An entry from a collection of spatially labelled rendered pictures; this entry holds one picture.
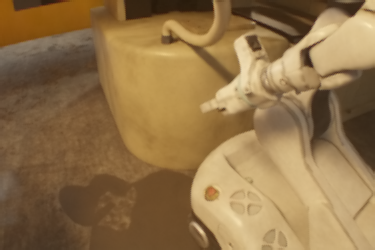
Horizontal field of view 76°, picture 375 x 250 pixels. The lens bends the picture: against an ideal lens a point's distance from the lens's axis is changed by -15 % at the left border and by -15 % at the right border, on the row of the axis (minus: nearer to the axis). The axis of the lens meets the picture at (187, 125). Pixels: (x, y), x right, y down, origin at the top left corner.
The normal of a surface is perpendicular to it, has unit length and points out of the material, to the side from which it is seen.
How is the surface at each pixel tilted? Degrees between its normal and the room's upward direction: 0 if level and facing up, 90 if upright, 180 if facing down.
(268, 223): 39
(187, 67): 90
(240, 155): 70
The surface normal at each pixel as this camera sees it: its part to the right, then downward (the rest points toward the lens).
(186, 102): 0.08, 0.58
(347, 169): 0.23, -0.57
